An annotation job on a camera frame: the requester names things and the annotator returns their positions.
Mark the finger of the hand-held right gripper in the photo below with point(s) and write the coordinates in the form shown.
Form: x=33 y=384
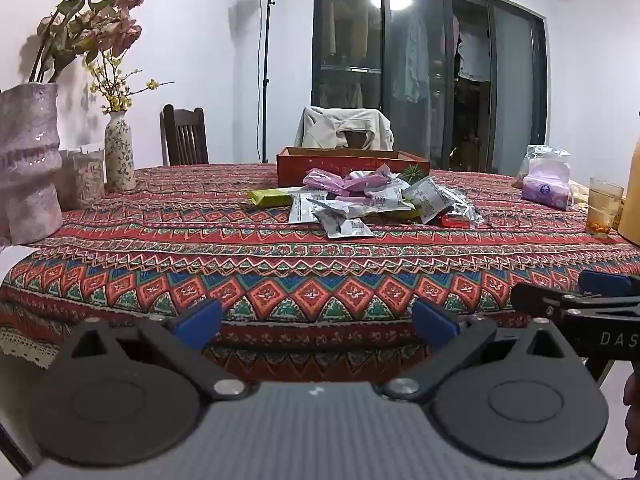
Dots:
x=605 y=282
x=540 y=300

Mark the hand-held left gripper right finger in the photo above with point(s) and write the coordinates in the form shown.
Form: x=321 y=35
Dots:
x=435 y=325

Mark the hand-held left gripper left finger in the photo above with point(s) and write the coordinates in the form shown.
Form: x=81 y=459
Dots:
x=200 y=322

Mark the pile of snack packets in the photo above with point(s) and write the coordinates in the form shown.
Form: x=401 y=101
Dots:
x=350 y=210

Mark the large green snack packet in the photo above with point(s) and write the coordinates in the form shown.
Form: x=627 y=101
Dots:
x=270 y=197

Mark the orange cardboard box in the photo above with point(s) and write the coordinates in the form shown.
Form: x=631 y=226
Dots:
x=295 y=167

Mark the person's right hand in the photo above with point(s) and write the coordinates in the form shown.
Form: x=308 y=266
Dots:
x=633 y=410

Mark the glass of tea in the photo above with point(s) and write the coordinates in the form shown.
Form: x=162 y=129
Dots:
x=602 y=210

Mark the yellow orange jug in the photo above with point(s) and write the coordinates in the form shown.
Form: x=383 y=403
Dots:
x=632 y=200

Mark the clear plastic bag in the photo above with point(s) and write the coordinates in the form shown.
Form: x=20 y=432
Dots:
x=545 y=190
x=542 y=152

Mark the small floral vase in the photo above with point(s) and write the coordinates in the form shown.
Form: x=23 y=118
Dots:
x=119 y=155

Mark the clear container with white lid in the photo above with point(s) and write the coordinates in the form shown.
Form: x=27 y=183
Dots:
x=80 y=180

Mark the dark wooden chair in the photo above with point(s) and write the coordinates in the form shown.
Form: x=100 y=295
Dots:
x=185 y=135

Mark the brown wooden chair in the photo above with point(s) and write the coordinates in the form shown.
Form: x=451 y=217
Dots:
x=356 y=139

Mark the sliding glass door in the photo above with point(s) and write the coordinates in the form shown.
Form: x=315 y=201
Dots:
x=510 y=85

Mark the beige jacket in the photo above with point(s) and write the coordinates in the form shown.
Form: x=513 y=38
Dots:
x=325 y=127

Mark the yellow flower sprigs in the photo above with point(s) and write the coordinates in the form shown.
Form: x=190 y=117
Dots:
x=120 y=104

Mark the large pink ceramic vase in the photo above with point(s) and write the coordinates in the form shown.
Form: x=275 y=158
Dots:
x=27 y=160

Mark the white hanging garment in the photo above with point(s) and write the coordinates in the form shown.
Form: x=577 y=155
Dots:
x=472 y=55

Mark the light blue hanging garment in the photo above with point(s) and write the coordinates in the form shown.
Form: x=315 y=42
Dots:
x=415 y=60

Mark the black light stand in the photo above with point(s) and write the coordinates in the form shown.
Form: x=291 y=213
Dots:
x=265 y=60

